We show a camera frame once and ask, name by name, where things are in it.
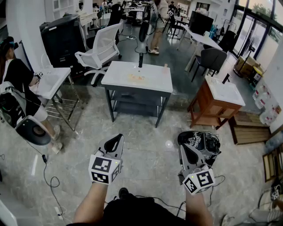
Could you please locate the white mesh office chair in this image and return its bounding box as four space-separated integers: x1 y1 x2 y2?
74 23 122 87

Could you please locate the white ceramic sink basin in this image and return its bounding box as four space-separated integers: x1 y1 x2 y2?
101 60 174 93

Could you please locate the black power cable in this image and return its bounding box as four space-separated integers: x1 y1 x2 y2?
119 33 149 53

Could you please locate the group of clear water jugs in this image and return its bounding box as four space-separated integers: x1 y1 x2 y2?
252 83 281 126

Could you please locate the black cabinet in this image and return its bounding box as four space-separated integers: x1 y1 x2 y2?
39 14 87 78

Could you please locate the cardboard box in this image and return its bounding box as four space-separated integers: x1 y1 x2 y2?
234 55 266 82

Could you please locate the person's right forearm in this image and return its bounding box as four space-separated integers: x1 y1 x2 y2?
184 189 214 226

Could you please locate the dark grey chair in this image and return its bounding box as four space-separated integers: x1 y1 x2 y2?
191 47 228 82

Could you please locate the wooden picture frame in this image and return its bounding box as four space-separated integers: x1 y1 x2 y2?
262 145 283 183

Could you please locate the white sink on steel rack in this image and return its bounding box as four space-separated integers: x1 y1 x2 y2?
33 67 71 100

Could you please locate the steel wire rack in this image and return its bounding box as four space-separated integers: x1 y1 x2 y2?
42 75 84 132

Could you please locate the black monitor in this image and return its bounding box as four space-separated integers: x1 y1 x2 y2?
189 10 214 36

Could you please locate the black floor cable with adapter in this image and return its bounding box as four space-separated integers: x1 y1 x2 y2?
24 139 67 219

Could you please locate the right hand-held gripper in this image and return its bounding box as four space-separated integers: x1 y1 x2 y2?
178 143 216 196

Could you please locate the white metal frame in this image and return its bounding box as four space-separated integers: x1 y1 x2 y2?
249 187 283 226

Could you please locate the black equipment backpack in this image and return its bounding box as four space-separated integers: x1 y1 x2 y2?
177 130 222 167

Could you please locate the person's black clothing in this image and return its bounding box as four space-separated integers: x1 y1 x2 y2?
66 194 188 226

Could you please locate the white table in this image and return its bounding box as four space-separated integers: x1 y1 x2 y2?
176 23 223 67

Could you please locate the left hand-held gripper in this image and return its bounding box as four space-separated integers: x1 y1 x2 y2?
88 133 125 185

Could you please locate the person's left forearm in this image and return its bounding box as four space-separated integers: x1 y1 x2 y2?
73 182 109 224

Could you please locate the brown wooden vanity cabinet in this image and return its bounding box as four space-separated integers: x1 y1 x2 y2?
187 77 243 130

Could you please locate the white cubby shelf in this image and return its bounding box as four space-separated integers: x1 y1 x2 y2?
45 0 73 22

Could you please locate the dark metal table frame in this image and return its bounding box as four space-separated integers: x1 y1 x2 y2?
104 83 172 128

